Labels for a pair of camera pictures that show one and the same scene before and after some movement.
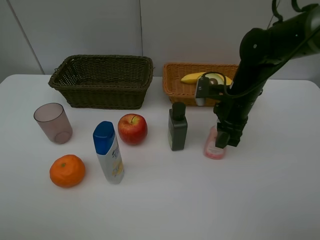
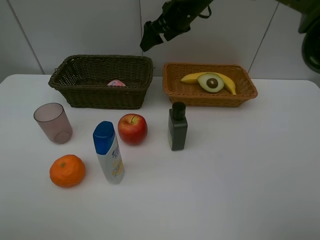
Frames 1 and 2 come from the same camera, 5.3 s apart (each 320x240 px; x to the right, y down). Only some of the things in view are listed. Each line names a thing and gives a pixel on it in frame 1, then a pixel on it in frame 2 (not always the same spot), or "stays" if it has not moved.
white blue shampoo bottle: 108,151 stays
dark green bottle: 177,127 stays
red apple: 132,128 stays
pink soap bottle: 211,151 → 116,82
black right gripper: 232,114 → 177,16
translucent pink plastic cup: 53,119 stays
